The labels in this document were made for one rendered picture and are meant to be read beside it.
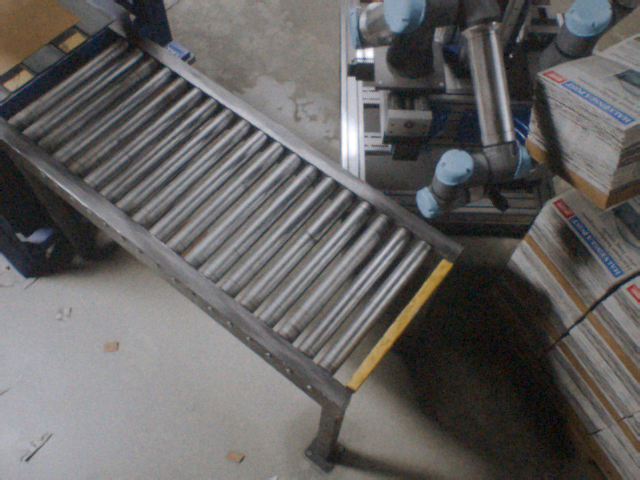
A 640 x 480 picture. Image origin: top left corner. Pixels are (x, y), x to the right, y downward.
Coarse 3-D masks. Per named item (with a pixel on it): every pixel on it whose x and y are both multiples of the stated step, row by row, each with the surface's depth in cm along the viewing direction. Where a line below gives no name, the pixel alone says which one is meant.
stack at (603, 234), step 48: (576, 192) 173; (576, 240) 167; (624, 240) 166; (528, 288) 200; (576, 288) 177; (624, 288) 159; (528, 336) 214; (576, 336) 186; (624, 336) 167; (528, 384) 229; (576, 384) 200; (624, 384) 175; (576, 432) 212
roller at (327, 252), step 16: (368, 208) 171; (352, 224) 169; (336, 240) 166; (320, 256) 164; (336, 256) 167; (304, 272) 161; (320, 272) 163; (288, 288) 159; (304, 288) 160; (272, 304) 157; (288, 304) 158; (272, 320) 155
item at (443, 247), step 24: (120, 24) 201; (144, 48) 197; (192, 72) 193; (216, 96) 188; (264, 120) 185; (288, 144) 181; (336, 168) 177; (336, 192) 180; (360, 192) 174; (408, 216) 170; (432, 240) 167; (432, 264) 174
